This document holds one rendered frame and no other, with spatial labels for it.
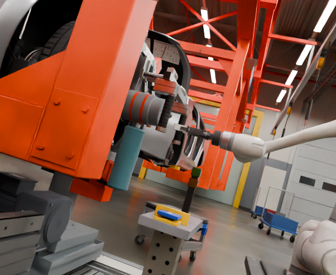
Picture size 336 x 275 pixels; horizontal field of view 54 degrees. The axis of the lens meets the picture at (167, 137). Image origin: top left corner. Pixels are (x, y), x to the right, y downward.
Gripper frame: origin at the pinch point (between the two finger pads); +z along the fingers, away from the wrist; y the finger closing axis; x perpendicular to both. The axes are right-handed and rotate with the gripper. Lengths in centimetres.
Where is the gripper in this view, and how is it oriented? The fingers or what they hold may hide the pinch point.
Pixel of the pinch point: (181, 128)
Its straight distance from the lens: 162.0
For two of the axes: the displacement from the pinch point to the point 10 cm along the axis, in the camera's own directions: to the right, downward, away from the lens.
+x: 2.9, -9.5, 1.0
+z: -9.4, -2.6, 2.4
